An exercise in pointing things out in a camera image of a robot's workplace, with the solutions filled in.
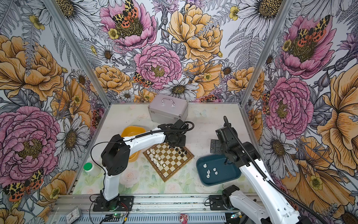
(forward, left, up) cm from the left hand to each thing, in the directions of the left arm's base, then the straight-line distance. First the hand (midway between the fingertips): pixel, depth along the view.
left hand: (181, 146), depth 89 cm
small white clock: (-35, +53, -4) cm, 63 cm away
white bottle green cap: (-14, +50, +2) cm, 52 cm away
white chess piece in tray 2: (-14, -16, -4) cm, 22 cm away
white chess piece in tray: (-11, -14, -4) cm, 18 cm away
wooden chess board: (-7, +9, -5) cm, 13 cm away
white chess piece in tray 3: (-13, -20, -5) cm, 24 cm away
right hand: (-10, -21, +15) cm, 28 cm away
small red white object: (-37, -1, -1) cm, 37 cm away
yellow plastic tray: (+14, +35, -3) cm, 38 cm away
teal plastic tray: (-13, -18, -5) cm, 23 cm away
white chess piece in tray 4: (-17, -16, -5) cm, 23 cm away
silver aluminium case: (+25, +10, +8) cm, 28 cm away
